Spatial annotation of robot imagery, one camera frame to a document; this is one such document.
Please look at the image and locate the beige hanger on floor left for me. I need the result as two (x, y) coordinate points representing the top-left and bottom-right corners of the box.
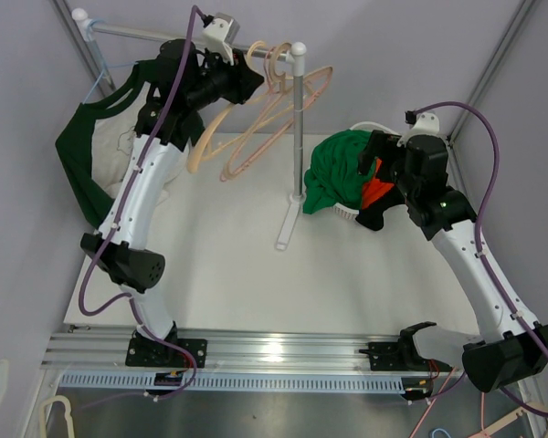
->
(37, 395), (77, 438)

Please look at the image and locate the white perforated basket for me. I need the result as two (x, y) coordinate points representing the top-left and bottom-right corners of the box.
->
(332, 120), (398, 221)

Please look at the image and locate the beige hanger on floor right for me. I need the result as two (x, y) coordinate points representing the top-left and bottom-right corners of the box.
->
(470, 401), (548, 437)

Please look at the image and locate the metal clothes rack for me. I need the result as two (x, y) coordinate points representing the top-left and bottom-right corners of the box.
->
(71, 8), (306, 251)

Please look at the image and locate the orange t shirt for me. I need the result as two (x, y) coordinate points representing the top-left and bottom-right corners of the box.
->
(360, 158), (394, 210)

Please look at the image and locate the pink cable on floor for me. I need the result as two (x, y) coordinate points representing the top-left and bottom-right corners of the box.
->
(408, 364), (490, 438)

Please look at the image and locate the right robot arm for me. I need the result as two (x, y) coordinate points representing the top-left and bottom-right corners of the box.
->
(358, 130), (548, 392)

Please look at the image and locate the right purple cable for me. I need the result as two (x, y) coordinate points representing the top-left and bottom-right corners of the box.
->
(413, 100), (548, 417)

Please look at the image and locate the beige hanger on floor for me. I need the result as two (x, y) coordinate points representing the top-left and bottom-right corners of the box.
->
(470, 401), (548, 437)
(37, 395), (77, 438)

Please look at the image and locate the beige hanger of black shirt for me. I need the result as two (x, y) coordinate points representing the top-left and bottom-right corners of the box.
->
(267, 42), (334, 113)

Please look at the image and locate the green t shirt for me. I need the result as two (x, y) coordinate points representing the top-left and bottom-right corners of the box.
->
(302, 130), (375, 214)

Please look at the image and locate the purple cable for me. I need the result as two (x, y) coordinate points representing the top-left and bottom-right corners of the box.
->
(413, 100), (548, 417)
(77, 5), (209, 402)

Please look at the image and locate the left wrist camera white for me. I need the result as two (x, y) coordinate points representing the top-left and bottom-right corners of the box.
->
(202, 13), (240, 65)

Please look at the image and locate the beige hanger of green shirt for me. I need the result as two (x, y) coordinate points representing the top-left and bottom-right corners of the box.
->
(186, 40), (267, 174)

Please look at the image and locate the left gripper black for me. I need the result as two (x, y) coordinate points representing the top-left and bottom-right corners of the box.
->
(185, 44), (265, 111)

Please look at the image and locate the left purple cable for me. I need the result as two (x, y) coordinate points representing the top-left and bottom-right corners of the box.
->
(77, 5), (209, 402)

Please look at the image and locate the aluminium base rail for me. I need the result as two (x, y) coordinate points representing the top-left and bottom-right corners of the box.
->
(41, 327), (460, 398)

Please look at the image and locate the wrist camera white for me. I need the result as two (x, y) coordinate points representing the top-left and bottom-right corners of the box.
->
(202, 13), (240, 65)
(405, 110), (440, 138)

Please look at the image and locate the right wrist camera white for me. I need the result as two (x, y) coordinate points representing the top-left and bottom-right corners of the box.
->
(405, 110), (440, 138)

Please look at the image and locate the blue thin hanger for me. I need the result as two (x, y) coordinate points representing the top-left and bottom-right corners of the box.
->
(80, 17), (134, 104)

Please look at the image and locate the black t shirt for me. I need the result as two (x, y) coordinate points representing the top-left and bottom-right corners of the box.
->
(355, 185), (405, 232)

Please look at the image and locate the white green raglan shirt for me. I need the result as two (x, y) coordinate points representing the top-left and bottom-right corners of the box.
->
(54, 59), (188, 229)

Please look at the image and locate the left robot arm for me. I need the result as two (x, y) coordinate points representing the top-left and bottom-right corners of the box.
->
(79, 39), (264, 366)

